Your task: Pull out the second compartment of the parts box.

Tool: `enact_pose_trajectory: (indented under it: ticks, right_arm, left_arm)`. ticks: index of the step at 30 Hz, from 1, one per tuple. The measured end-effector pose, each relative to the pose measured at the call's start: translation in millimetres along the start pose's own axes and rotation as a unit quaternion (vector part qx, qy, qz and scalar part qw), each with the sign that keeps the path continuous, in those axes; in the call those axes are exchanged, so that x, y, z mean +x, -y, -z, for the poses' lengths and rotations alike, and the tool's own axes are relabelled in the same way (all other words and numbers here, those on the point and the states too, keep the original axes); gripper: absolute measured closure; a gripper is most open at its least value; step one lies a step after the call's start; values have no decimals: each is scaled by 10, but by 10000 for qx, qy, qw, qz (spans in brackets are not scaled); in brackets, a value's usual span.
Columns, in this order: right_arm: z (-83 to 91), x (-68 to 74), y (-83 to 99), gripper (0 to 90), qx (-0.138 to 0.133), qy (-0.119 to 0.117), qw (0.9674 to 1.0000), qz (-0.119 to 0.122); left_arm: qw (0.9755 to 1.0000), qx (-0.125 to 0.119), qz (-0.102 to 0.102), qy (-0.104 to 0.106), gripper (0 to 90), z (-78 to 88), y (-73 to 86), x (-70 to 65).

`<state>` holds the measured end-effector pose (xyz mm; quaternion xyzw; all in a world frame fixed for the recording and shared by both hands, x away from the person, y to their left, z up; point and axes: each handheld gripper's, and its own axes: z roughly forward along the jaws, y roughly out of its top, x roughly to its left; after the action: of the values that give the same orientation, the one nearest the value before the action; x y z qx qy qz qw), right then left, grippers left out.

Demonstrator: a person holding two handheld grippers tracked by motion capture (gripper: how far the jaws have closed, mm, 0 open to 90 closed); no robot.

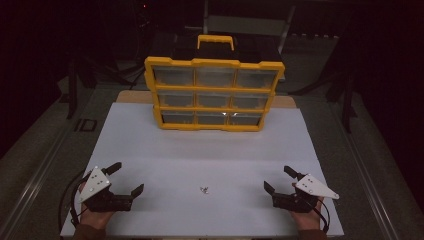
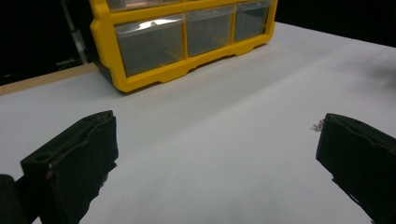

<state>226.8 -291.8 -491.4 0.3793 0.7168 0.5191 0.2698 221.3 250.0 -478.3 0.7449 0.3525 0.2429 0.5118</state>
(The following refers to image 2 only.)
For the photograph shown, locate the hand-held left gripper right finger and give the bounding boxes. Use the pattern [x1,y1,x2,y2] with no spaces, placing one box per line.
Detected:
[316,112,396,224]

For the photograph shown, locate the grey metal stand pole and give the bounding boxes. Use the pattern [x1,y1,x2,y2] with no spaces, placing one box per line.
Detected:
[55,0,90,67]

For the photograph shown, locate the set of clear cabinet drawers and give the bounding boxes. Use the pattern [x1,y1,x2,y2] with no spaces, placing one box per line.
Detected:
[106,0,272,78]

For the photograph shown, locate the white table sheet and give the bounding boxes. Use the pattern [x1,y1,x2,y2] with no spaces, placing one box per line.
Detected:
[0,21,396,224]

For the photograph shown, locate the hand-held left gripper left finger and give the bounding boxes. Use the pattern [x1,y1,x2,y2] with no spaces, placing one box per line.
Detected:
[20,109,120,224]

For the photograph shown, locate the yellow plastic drawer cabinet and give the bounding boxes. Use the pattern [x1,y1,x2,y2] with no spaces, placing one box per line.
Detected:
[89,0,279,93]

